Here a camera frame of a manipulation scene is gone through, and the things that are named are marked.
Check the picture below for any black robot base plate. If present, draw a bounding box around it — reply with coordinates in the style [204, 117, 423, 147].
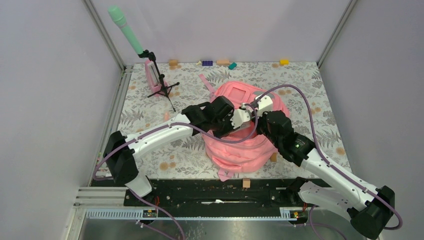
[144, 178, 305, 218]

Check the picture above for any long tan wooden block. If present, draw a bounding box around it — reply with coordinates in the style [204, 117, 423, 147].
[216, 59, 230, 66]

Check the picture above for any black microphone tripod stand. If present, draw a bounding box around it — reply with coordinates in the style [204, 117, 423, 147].
[138, 49, 180, 112]

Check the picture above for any teal toy block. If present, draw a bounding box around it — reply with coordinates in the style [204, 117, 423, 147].
[228, 62, 237, 70]

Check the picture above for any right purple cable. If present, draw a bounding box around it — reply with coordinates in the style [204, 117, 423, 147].
[253, 84, 404, 230]

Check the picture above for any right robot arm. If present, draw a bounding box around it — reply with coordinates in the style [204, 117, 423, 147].
[256, 110, 396, 240]

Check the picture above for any yellow toy block rear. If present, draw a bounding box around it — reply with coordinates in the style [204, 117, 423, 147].
[279, 59, 290, 66]

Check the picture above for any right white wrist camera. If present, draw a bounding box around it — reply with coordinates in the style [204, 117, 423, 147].
[251, 95, 273, 117]

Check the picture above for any tan wooden block rear left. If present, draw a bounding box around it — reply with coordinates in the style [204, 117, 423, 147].
[168, 59, 179, 67]

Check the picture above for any tan block near backpack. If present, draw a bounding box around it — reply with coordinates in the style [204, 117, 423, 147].
[270, 152, 278, 163]

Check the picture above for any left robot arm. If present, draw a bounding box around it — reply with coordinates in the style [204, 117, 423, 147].
[103, 96, 235, 206]

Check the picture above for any purple toy block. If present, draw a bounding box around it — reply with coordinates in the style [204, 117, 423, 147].
[201, 60, 214, 67]

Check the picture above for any pink metronome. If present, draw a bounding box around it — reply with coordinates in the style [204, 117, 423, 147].
[144, 59, 162, 94]

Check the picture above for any mint green microphone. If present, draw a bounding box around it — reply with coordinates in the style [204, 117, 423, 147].
[107, 5, 144, 55]

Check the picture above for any wooden block on base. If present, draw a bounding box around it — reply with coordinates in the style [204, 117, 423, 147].
[242, 178, 251, 189]

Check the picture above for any pink school backpack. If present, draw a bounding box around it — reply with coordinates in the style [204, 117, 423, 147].
[199, 74, 278, 182]

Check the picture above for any grey slotted cable duct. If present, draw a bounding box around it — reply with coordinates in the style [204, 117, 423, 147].
[85, 207, 309, 222]

